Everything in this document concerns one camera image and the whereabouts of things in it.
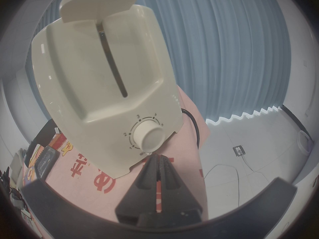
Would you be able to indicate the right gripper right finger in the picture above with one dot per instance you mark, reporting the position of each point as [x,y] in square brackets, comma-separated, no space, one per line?
[172,188]

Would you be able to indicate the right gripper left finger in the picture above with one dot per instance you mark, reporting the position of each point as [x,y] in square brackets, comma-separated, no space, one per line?
[145,188]

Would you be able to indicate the cream toaster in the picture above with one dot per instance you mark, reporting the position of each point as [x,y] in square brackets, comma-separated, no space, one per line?
[99,83]

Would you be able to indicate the floor socket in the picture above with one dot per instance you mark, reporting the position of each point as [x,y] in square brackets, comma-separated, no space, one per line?
[239,151]

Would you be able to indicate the dark grey tray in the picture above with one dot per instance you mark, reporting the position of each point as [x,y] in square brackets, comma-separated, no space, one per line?
[47,162]

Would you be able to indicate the blue curtain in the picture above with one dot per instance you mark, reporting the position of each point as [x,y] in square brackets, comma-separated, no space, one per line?
[224,46]

